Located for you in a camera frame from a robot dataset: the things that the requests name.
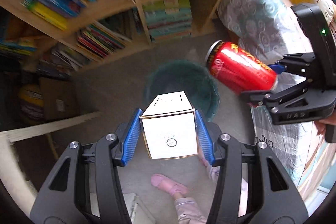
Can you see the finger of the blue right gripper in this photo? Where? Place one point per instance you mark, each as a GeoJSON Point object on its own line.
{"type": "Point", "coordinates": [278, 68]}
{"type": "Point", "coordinates": [255, 98]}

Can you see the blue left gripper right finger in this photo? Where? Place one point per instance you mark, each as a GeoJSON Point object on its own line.
{"type": "Point", "coordinates": [204, 138]}

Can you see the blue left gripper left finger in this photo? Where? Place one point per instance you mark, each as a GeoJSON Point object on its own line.
{"type": "Point", "coordinates": [130, 137]}

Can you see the red soda can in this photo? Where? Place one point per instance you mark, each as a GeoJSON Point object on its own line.
{"type": "Point", "coordinates": [239, 70]}

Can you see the white patterned carton box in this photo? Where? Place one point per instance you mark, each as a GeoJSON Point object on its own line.
{"type": "Point", "coordinates": [169, 127]}

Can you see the teal trash bin with liner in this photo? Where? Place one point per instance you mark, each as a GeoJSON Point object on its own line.
{"type": "Point", "coordinates": [193, 79]}

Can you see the person's right hand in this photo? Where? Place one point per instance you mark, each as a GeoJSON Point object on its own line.
{"type": "Point", "coordinates": [321, 125]}

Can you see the right pink slipper foot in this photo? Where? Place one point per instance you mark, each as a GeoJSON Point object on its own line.
{"type": "Point", "coordinates": [213, 172]}

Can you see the pink slipper foot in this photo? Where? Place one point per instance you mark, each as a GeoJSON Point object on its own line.
{"type": "Point", "coordinates": [168, 185]}
{"type": "Point", "coordinates": [213, 172]}

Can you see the left pink slipper foot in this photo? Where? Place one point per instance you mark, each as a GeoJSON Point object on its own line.
{"type": "Point", "coordinates": [168, 185]}

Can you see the cardboard box on floor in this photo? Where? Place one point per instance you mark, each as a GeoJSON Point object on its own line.
{"type": "Point", "coordinates": [60, 100]}

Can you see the orange basketball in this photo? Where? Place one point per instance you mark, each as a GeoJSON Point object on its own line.
{"type": "Point", "coordinates": [31, 106]}

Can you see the wooden bookshelf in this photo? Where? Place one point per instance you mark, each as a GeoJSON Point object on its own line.
{"type": "Point", "coordinates": [203, 13]}

